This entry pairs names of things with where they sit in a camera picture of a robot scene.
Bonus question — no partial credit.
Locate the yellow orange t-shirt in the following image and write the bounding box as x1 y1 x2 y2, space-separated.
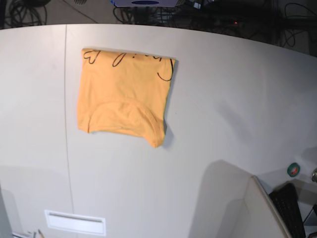
77 49 176 148

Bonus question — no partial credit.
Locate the white partition panel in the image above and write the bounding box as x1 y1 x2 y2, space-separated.
189 160 291 238

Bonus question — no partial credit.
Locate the white rectangular table inset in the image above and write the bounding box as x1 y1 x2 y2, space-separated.
44 210 106 237

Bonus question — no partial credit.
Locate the green tape roll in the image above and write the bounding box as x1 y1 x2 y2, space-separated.
287 163 301 178

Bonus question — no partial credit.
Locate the black keyboard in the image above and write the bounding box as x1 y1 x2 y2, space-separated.
269 182 306 238

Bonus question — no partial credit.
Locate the metal knob at edge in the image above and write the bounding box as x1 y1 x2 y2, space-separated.
311 169 317 182

